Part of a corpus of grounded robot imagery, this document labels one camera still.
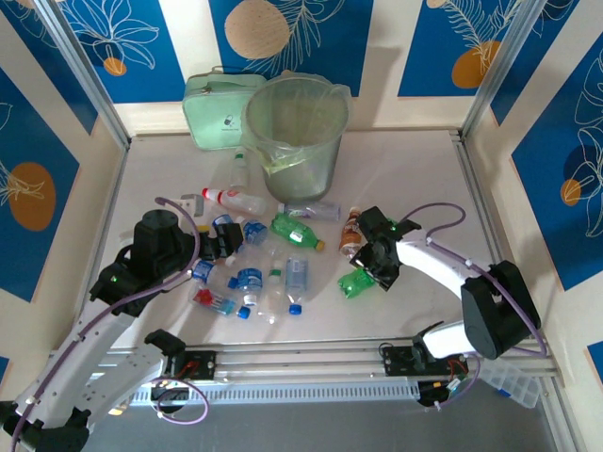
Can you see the small blue label bottle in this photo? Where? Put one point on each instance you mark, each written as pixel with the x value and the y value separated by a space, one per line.
pixel 203 270
pixel 222 220

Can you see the brown drink bottle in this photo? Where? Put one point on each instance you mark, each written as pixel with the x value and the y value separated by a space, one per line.
pixel 351 233

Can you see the red cap white bottle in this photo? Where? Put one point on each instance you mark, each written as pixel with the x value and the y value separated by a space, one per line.
pixel 235 201

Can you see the green bottle with yellow cap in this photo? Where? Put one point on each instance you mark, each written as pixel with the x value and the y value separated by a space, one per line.
pixel 292 230

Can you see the clear bottle with green cap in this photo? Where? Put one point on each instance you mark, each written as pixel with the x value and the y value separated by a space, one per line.
pixel 239 172

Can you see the clear bottle with grey label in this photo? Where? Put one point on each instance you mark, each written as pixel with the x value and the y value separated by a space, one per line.
pixel 296 278

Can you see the clear bottle with purple label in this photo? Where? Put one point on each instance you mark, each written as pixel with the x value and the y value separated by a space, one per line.
pixel 311 212

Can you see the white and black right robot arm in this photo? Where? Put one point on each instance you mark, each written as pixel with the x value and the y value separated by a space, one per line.
pixel 438 261

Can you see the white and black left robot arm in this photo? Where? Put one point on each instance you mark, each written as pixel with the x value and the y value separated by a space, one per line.
pixel 101 350

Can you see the yellow-green plastic bin liner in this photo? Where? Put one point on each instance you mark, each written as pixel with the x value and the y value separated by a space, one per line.
pixel 273 162

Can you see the grey mesh waste bin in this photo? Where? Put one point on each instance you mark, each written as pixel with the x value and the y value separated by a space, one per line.
pixel 301 179

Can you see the mint green zip bag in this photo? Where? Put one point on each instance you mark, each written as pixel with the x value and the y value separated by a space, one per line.
pixel 212 117

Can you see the clear plastic organizer box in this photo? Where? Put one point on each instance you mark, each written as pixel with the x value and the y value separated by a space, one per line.
pixel 513 383

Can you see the aluminium table side rail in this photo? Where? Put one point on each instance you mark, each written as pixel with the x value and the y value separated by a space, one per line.
pixel 113 198
pixel 490 212

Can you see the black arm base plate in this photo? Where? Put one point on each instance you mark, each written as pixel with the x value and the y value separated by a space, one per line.
pixel 393 360
pixel 205 365

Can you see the aluminium frame post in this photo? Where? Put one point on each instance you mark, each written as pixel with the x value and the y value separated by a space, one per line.
pixel 501 70
pixel 90 80

